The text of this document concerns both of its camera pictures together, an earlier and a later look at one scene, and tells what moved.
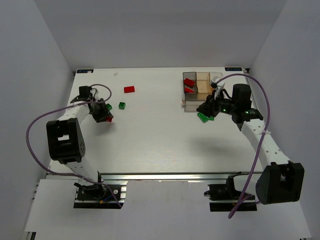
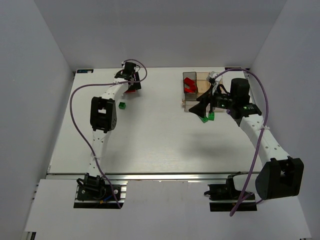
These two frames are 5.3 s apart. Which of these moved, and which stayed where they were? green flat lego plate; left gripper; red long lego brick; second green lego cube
Moved: left gripper; red long lego brick
Stayed: green flat lego plate; second green lego cube
